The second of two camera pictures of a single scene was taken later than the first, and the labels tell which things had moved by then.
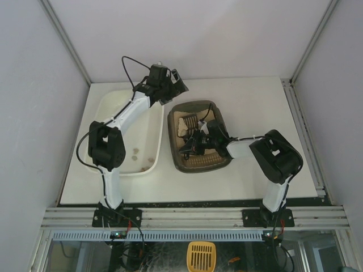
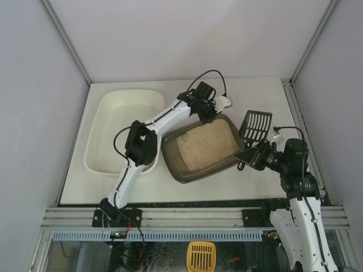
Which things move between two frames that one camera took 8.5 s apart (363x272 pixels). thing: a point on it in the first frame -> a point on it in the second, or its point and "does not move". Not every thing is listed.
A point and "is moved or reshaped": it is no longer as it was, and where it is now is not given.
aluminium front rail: [320, 217] does not move
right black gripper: [194, 142] -> [256, 156]
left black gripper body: [172, 89] -> [207, 114]
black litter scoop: [191, 120] -> [254, 130]
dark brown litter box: [186, 119] is moved or reshaped
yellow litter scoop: [201, 256] does not move
